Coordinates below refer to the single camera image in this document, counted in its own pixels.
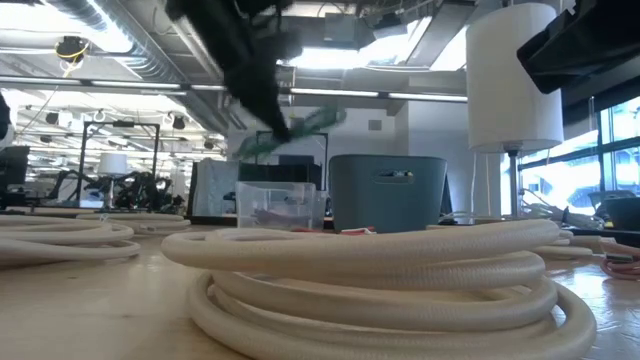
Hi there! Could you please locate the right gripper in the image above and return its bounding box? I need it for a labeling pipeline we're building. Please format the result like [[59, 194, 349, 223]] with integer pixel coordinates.
[[516, 0, 640, 96]]

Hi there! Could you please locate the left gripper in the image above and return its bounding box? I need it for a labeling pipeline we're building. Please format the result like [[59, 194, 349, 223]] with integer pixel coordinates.
[[164, 0, 306, 144]]

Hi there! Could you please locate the green USB-C cable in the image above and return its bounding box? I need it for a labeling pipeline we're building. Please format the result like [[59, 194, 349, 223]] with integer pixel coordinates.
[[233, 103, 347, 160]]

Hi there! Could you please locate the white cable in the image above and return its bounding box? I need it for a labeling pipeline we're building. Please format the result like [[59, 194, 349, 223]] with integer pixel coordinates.
[[74, 211, 192, 237], [159, 218, 599, 360], [0, 213, 142, 269], [529, 227, 624, 261]]

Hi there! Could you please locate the pink USB-C cable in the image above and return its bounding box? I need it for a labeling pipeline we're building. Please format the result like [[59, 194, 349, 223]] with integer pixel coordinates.
[[598, 238, 640, 281]]

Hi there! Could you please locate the black equipment case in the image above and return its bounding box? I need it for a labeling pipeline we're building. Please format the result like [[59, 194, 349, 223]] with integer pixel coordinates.
[[238, 162, 324, 191]]

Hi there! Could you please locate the white lamp with wooden base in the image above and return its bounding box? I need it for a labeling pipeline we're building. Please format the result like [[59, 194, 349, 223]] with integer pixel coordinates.
[[465, 2, 565, 221]]

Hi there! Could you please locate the linear ceiling light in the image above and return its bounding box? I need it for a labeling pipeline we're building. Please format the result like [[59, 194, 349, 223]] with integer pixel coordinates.
[[0, 74, 226, 96], [288, 87, 469, 103]]

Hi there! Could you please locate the clear plastic bin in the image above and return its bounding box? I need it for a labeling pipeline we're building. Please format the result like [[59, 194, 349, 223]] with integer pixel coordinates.
[[234, 180, 317, 231]]

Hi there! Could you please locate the grey mesh panel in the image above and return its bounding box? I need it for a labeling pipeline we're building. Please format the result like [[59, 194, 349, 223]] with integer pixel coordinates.
[[192, 159, 241, 217]]

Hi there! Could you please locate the grey ceiling box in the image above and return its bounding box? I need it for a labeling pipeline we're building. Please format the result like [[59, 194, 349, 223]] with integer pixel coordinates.
[[323, 12, 357, 44]]

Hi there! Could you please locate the teal plastic bin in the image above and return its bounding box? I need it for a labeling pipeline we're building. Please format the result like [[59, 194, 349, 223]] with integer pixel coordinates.
[[328, 153, 449, 235]]

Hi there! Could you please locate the small white table lamp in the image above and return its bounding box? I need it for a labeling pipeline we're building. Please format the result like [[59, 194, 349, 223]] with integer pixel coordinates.
[[96, 152, 130, 209]]

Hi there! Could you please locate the dark office chair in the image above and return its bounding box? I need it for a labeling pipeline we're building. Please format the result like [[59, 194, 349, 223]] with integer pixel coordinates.
[[587, 189, 640, 232]]

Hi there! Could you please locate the black computer monitor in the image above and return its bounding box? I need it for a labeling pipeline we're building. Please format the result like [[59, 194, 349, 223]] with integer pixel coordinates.
[[0, 144, 31, 201]]

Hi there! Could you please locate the silver ventilation duct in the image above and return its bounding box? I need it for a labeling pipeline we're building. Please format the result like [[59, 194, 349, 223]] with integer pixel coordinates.
[[44, 0, 226, 132]]

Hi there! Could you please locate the black aluminium extrusion frame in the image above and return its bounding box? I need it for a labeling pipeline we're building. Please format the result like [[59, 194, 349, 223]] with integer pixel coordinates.
[[187, 213, 640, 249]]

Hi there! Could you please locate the neighbouring station black frame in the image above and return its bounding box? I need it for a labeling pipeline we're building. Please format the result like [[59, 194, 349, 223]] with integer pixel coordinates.
[[79, 120, 161, 207]]

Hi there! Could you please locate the black ceiling device yellow cable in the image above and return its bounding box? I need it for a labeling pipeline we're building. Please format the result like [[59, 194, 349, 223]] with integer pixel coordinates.
[[53, 34, 92, 65]]

